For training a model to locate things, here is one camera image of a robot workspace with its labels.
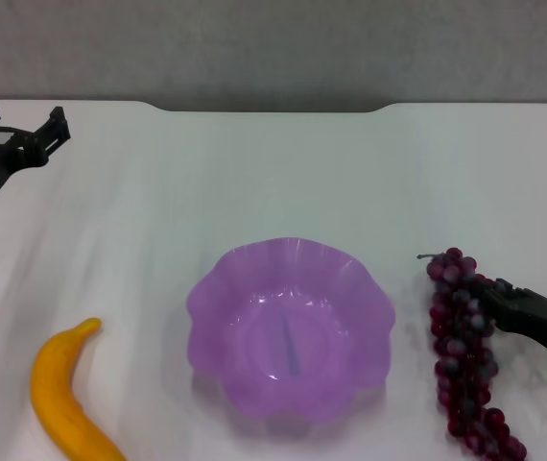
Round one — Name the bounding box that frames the yellow banana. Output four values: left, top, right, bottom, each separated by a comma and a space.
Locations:
30, 317, 128, 461

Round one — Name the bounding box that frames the dark red grape bunch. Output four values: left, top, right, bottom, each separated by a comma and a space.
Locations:
416, 247, 529, 461

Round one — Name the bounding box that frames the purple wavy plastic bowl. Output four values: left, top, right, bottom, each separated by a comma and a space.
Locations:
185, 236, 395, 426

